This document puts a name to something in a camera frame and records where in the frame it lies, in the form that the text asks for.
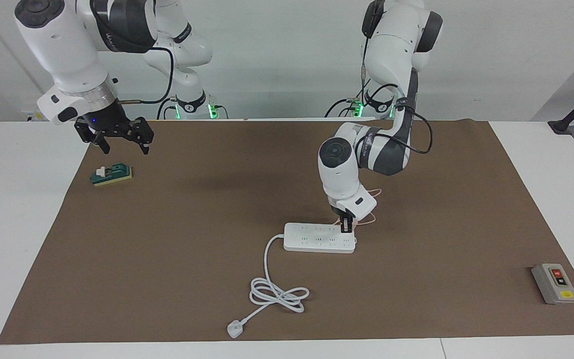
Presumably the pink charging cable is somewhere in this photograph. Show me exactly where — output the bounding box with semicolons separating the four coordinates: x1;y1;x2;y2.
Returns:
333;187;384;228

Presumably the black right gripper linkage finger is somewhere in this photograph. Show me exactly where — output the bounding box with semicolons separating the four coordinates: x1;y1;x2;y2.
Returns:
128;117;154;154
74;121;111;154

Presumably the green knife switch block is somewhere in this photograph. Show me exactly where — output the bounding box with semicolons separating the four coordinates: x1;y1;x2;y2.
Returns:
90;164;134;187

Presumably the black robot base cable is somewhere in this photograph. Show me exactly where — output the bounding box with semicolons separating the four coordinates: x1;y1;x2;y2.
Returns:
324;95;362;119
156;96;177;120

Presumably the white power strip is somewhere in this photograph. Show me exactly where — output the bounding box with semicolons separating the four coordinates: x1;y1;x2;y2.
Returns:
284;222;357;254

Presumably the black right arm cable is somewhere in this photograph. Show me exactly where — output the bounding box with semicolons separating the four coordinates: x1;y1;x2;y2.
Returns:
115;46;175;105

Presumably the grey on-off switch box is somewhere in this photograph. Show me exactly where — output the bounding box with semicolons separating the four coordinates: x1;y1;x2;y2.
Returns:
531;263;574;305

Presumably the brown table mat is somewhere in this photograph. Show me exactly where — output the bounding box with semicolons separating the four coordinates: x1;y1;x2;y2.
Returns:
0;120;574;345

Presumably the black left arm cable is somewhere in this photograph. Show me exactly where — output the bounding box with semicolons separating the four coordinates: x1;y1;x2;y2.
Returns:
359;0;434;155

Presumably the white power strip cord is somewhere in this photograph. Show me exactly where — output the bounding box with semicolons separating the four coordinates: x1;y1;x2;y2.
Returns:
227;233;310;340

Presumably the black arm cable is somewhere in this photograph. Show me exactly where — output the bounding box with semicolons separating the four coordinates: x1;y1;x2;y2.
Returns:
115;46;175;105
359;0;434;155

